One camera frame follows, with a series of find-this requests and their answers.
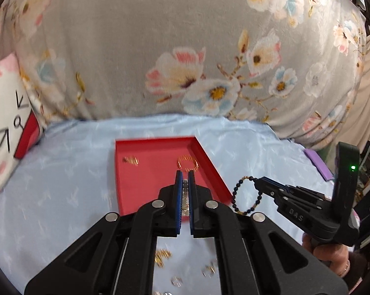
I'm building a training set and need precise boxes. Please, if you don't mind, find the gold bangle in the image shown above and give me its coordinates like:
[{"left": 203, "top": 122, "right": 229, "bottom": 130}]
[{"left": 176, "top": 154, "right": 199, "bottom": 173}]

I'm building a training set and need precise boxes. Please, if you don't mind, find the dark bead bracelet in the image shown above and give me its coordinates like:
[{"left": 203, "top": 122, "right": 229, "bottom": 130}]
[{"left": 231, "top": 175, "right": 263, "bottom": 216}]

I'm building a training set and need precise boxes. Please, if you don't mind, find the white cartoon face pillow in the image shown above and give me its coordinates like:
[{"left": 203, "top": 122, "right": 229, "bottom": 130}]
[{"left": 0, "top": 52, "right": 46, "bottom": 205}]

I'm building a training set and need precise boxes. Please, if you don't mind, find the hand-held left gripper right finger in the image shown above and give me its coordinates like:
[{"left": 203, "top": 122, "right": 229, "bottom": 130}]
[{"left": 188, "top": 171, "right": 349, "bottom": 295}]

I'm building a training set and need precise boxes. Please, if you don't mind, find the person's right hand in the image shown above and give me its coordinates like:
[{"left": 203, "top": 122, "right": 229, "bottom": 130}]
[{"left": 302, "top": 233, "right": 352, "bottom": 279}]

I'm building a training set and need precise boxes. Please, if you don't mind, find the light blue bed sheet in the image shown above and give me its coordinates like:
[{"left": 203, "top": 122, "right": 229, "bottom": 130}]
[{"left": 0, "top": 114, "right": 362, "bottom": 295}]

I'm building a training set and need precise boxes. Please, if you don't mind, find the gold ring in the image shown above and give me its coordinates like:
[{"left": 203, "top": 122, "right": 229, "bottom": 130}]
[{"left": 202, "top": 261, "right": 218, "bottom": 279}]

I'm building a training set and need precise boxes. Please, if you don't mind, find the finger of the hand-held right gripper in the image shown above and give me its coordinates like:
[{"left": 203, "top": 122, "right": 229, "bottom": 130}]
[
  {"left": 253, "top": 176, "right": 327, "bottom": 204},
  {"left": 259, "top": 188, "right": 309, "bottom": 225}
]

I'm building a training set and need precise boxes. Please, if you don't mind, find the pearl bracelet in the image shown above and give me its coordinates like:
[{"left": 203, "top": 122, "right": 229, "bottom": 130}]
[{"left": 181, "top": 181, "right": 191, "bottom": 219}]

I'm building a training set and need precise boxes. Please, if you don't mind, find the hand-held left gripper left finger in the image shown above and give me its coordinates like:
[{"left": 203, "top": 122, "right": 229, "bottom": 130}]
[{"left": 24, "top": 170, "right": 184, "bottom": 295}]

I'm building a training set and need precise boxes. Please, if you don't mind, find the purple flat strip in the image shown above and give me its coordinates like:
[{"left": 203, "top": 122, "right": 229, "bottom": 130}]
[{"left": 304, "top": 148, "right": 335, "bottom": 182}]

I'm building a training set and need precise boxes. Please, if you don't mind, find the grey floral blanket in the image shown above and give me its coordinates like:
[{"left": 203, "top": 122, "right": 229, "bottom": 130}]
[{"left": 0, "top": 0, "right": 370, "bottom": 151}]

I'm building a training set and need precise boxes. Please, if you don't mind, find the person's right forearm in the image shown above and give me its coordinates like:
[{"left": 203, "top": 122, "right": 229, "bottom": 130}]
[{"left": 342, "top": 250, "right": 370, "bottom": 290}]

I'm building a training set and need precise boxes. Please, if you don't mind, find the red jewelry box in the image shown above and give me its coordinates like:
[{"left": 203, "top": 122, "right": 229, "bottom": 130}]
[{"left": 115, "top": 135, "right": 232, "bottom": 217}]

